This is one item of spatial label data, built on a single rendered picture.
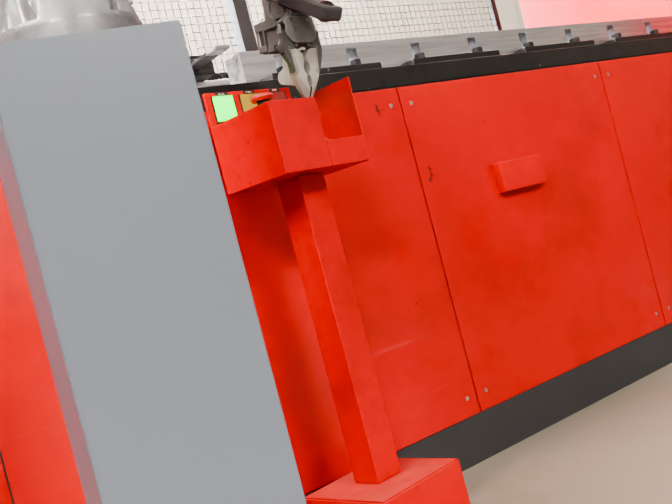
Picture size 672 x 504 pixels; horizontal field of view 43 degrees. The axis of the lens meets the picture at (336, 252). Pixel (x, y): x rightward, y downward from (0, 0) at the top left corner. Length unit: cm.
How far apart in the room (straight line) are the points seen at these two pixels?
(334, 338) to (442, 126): 68
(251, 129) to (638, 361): 132
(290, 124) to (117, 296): 68
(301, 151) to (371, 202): 41
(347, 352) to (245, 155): 37
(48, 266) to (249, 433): 24
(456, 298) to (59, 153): 124
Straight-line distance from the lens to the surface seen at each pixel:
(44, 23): 86
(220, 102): 153
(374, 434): 150
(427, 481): 149
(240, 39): 281
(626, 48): 258
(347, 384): 148
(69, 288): 79
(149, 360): 80
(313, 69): 155
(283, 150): 138
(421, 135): 191
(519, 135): 214
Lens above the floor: 53
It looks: level
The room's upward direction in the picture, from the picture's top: 15 degrees counter-clockwise
